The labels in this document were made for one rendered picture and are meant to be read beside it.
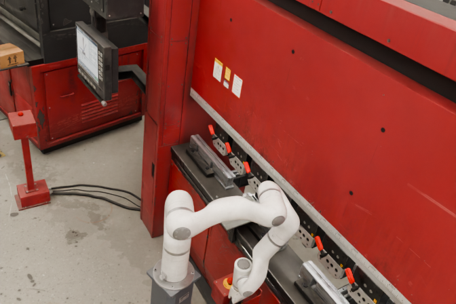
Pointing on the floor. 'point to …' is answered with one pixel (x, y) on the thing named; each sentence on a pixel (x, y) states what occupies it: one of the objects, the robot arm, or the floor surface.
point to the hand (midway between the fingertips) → (237, 303)
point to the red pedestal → (22, 131)
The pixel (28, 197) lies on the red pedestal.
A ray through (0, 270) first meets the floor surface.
